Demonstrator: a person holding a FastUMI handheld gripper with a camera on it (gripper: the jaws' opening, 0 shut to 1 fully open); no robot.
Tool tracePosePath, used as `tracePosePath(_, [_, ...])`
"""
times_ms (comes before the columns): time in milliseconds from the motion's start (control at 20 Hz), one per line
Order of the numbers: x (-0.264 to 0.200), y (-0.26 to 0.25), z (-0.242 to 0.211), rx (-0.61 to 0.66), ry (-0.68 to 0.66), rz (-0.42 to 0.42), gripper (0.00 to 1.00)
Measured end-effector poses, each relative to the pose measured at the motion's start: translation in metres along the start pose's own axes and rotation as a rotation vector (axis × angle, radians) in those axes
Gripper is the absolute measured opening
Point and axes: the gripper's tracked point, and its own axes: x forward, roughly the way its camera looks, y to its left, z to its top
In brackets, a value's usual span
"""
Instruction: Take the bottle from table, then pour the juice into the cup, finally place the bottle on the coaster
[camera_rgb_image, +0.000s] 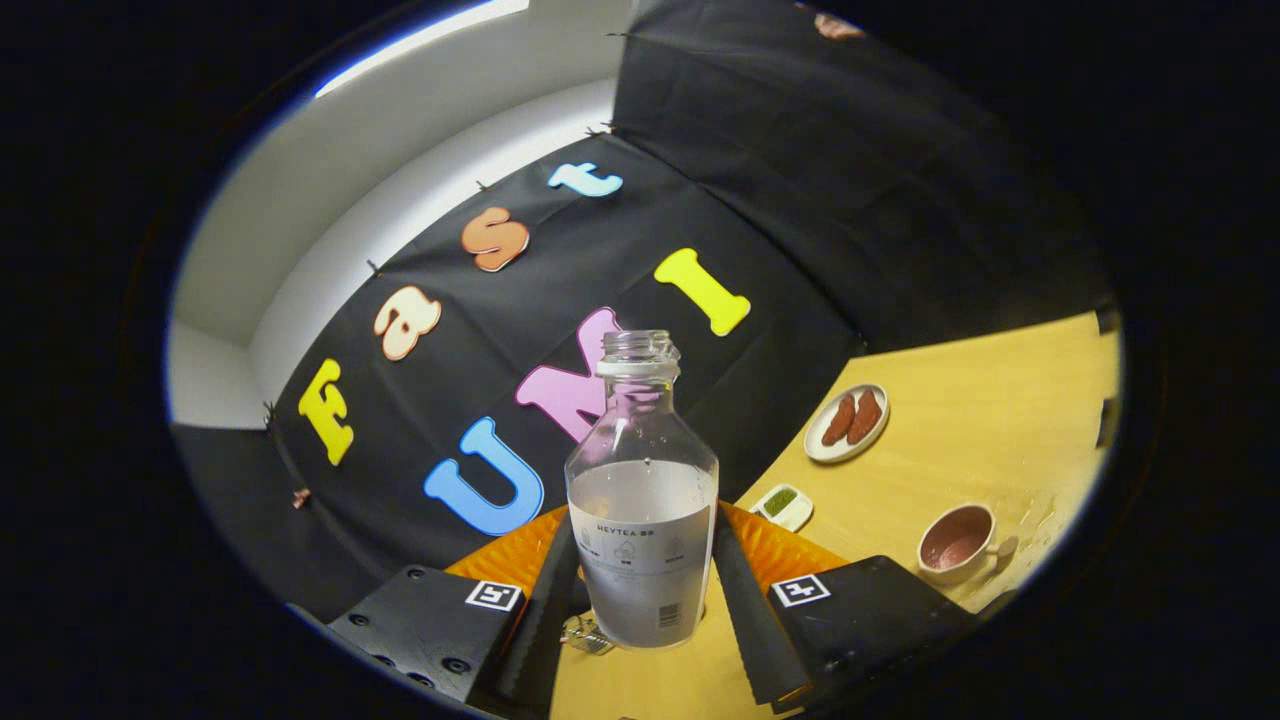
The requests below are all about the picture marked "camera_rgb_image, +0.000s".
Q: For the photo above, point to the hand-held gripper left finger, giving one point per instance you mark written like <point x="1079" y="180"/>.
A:
<point x="540" y="630"/>

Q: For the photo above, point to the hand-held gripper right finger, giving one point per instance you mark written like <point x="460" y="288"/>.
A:
<point x="745" y="630"/>

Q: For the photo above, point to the clear juice bottle white label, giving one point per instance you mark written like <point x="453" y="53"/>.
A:
<point x="640" y="560"/>

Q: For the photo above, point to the small white square dish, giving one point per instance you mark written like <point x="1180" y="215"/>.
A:
<point x="795" y="515"/>

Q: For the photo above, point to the round white plate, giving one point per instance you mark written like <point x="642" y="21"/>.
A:
<point x="815" y="448"/>

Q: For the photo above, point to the red sausage piece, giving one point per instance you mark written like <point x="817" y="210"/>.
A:
<point x="865" y="416"/>
<point x="840" y="420"/>

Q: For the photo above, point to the wooden table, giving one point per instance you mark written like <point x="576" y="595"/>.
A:
<point x="960" y="430"/>

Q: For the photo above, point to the black backdrop cloth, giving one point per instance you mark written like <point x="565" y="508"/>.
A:
<point x="800" y="150"/>

